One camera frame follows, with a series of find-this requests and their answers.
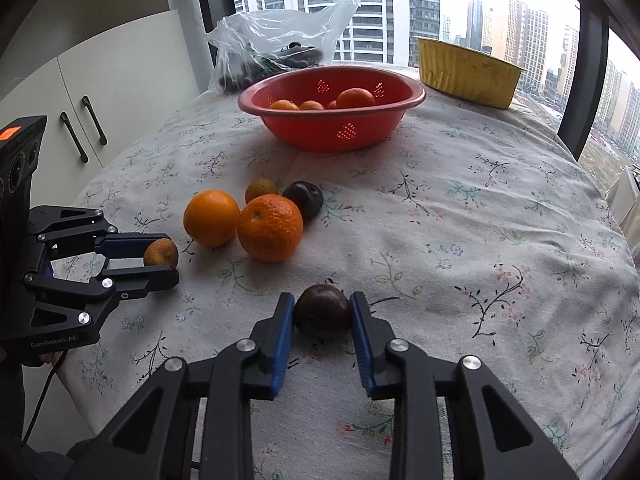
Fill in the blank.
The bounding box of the clear plastic bag of fruit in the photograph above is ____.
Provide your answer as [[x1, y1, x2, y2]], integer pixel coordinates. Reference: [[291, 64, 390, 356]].
[[206, 0, 360, 94]]

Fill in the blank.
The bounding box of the floral white tablecloth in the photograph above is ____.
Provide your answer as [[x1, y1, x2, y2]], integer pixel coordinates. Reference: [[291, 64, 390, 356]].
[[60, 92, 639, 479]]

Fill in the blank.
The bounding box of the black cabinet handle right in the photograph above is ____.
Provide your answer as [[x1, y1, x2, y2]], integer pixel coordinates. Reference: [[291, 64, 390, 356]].
[[81, 96, 108, 146]]

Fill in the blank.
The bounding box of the white cabinet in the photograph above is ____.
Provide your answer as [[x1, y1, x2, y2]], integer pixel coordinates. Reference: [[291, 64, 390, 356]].
[[1, 11, 198, 206]]

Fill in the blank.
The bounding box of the bumpy mandarin orange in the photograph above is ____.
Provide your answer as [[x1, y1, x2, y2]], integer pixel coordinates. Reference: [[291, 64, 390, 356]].
[[238, 194, 304, 263]]

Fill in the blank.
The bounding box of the black cabinet handle left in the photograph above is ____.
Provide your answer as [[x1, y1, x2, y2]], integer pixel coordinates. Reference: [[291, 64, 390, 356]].
[[60, 112, 89, 165]]

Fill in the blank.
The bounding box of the dark plum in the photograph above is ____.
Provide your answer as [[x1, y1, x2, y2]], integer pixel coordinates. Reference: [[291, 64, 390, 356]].
[[282, 181, 324, 222], [293, 284, 352, 340]]

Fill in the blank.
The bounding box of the brown longan fruit back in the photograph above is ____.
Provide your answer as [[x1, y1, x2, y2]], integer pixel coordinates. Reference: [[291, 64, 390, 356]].
[[244, 178, 279, 204]]

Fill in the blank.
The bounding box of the black cabinet handle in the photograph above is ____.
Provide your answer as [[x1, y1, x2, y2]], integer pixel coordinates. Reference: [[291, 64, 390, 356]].
[[81, 96, 108, 146], [60, 112, 89, 165]]

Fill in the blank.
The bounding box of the person left hand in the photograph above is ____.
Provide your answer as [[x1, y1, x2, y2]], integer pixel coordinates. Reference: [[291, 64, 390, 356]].
[[39, 352, 62, 365]]

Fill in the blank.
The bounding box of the small mandarin orange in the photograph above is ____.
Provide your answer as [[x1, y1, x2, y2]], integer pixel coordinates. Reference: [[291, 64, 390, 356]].
[[298, 100, 324, 110]]

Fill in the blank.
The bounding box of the mandarin with stem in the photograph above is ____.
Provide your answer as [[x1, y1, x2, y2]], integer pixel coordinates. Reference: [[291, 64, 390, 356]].
[[335, 88, 375, 110]]

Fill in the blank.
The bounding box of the large smooth orange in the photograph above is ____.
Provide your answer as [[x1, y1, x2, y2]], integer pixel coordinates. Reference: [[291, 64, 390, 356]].
[[182, 190, 240, 249]]

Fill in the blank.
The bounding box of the yellow foil container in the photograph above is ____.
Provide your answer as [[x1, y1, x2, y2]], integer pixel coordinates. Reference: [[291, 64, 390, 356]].
[[416, 37, 523, 110]]

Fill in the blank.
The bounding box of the red plastic colander bowl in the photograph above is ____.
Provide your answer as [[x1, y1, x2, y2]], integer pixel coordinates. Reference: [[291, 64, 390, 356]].
[[238, 65, 426, 153]]

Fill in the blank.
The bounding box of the black window frame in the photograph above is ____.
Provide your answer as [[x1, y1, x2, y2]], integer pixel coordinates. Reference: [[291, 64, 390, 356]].
[[177, 0, 640, 162]]

